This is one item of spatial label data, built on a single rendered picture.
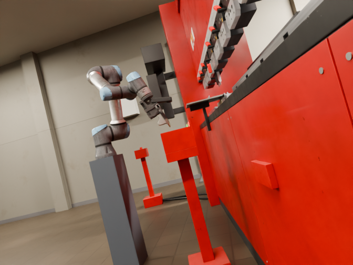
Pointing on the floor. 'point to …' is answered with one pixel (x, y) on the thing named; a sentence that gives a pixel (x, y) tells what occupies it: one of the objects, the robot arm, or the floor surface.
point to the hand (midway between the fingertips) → (169, 124)
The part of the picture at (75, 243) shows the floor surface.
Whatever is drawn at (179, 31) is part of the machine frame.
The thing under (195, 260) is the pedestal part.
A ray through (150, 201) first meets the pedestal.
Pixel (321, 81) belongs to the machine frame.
